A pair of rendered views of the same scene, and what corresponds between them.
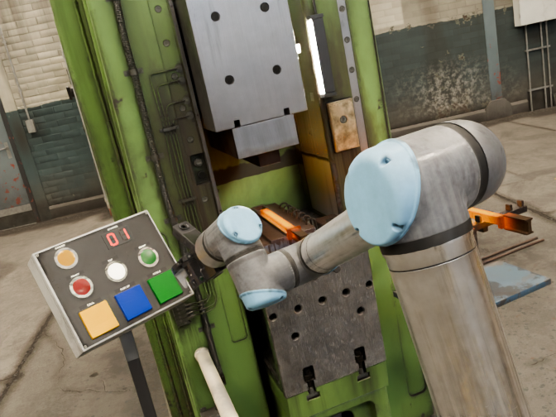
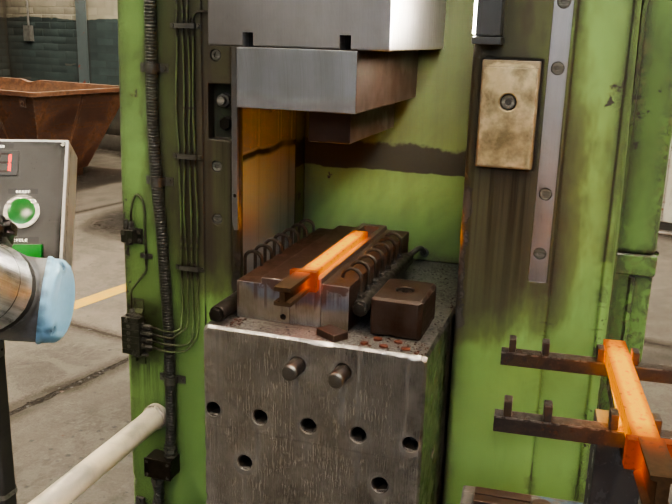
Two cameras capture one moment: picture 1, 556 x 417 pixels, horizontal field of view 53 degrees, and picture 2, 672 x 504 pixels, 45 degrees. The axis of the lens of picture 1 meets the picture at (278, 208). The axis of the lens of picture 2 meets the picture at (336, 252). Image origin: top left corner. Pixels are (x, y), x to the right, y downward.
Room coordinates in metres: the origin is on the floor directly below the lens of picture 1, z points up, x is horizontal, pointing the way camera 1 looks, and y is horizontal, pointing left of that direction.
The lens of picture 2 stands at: (0.68, -0.78, 1.39)
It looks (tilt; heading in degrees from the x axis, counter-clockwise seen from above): 15 degrees down; 33
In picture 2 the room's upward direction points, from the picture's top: 2 degrees clockwise
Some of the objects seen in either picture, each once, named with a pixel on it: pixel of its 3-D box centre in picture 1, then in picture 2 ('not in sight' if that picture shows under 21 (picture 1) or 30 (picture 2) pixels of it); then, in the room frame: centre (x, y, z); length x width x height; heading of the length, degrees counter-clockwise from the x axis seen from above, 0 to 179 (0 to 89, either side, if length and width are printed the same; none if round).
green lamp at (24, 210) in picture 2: (148, 256); (21, 211); (1.49, 0.38, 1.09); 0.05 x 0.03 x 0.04; 106
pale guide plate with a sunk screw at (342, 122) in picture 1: (342, 125); (507, 114); (1.93, -0.28, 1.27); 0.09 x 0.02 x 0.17; 106
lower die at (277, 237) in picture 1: (269, 230); (331, 267); (1.92, 0.05, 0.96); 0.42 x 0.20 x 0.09; 16
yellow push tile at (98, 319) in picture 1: (98, 319); not in sight; (1.32, 0.50, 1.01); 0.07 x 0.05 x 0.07; 131
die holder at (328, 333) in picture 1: (296, 291); (355, 398); (1.94, 0.00, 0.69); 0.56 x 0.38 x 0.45; 16
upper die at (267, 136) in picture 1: (247, 131); (336, 74); (1.92, 0.05, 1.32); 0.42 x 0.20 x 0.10; 16
